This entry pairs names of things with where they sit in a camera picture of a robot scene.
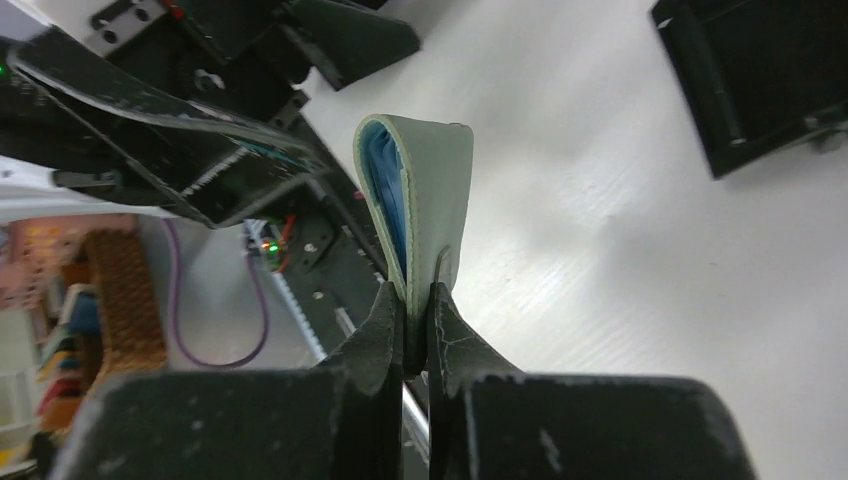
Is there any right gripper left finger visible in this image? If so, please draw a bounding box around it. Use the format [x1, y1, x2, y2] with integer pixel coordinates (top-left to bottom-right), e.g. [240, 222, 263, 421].
[50, 283, 405, 479]

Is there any slotted grey cable duct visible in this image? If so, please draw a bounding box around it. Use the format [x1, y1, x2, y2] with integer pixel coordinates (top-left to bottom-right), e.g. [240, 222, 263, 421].
[244, 219, 327, 362]

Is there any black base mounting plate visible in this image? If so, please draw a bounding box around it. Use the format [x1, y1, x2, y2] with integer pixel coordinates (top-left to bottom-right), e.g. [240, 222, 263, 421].
[254, 114, 385, 357]

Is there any green leather card holder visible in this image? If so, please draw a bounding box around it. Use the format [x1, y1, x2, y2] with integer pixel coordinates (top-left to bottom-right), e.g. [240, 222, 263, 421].
[352, 113, 476, 323]

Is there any black plastic bin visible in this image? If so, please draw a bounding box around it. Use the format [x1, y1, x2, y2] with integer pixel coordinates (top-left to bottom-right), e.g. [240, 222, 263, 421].
[651, 0, 847, 179]

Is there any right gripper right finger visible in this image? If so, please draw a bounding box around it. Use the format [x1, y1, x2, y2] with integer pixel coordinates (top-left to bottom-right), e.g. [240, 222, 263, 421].
[427, 283, 756, 479]

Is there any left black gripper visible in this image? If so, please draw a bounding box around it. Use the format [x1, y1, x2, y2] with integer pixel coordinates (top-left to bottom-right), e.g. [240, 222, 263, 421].
[1, 0, 421, 228]

